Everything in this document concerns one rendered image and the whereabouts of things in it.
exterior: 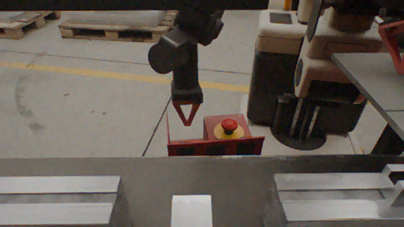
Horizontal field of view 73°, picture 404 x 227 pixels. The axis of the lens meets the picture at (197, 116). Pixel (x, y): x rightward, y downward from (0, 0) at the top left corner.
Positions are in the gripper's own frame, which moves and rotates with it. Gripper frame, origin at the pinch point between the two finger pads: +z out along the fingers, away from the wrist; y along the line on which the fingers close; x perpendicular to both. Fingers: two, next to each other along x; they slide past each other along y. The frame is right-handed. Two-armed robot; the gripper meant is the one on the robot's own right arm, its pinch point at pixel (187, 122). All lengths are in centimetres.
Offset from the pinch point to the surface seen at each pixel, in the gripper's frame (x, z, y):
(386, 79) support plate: 29.9, -15.3, 20.9
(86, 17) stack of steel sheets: -92, -6, -269
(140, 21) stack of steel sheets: -33, -1, -256
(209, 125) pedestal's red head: 5.5, 1.9, -1.5
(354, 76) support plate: 25.6, -15.7, 19.5
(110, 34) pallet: -66, 11, -257
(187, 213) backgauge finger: -2.4, -10.7, 40.5
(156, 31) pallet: -16, 8, -243
